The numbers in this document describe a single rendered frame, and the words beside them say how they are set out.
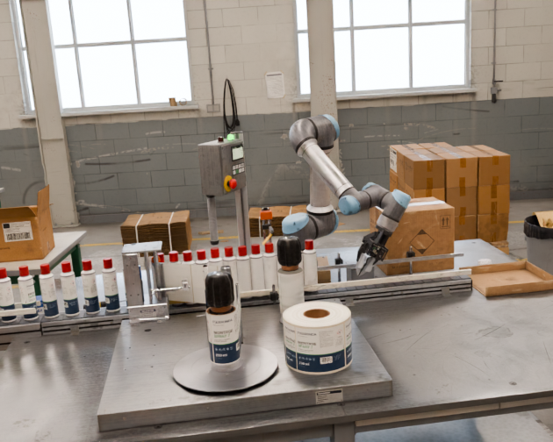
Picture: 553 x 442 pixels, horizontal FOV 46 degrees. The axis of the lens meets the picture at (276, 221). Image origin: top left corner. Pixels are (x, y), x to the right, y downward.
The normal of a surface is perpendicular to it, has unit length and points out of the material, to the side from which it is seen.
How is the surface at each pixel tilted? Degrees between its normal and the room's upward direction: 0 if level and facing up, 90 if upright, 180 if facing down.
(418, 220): 90
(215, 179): 90
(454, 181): 90
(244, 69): 90
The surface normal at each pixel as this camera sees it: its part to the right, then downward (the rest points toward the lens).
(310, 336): -0.29, 0.24
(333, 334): 0.38, 0.19
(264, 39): -0.01, 0.23
